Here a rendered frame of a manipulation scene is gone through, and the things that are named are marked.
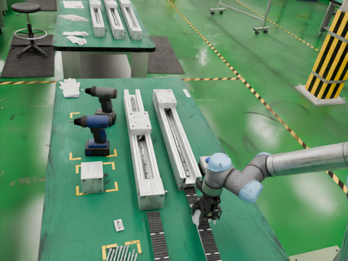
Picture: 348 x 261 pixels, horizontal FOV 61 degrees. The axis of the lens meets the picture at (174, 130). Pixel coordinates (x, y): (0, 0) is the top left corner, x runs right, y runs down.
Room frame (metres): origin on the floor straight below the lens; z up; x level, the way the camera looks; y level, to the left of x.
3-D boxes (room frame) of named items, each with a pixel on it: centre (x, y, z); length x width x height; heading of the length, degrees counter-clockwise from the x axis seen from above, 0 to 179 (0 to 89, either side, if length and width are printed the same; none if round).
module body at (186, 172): (1.33, 0.01, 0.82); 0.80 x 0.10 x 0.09; 17
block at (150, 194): (0.85, 0.05, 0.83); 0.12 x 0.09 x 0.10; 107
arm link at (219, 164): (0.75, -0.17, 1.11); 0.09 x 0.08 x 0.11; 55
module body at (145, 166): (1.27, 0.19, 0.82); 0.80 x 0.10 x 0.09; 17
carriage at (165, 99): (1.57, 0.08, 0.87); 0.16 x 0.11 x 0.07; 17
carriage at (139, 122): (1.27, 0.19, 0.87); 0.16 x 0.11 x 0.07; 17
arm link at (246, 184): (0.71, -0.26, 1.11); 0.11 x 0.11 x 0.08; 55
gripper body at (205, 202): (0.74, -0.17, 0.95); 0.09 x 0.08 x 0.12; 17
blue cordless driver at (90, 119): (1.11, 0.40, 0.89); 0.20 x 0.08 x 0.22; 104
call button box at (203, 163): (1.10, -0.19, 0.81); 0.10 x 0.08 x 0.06; 107
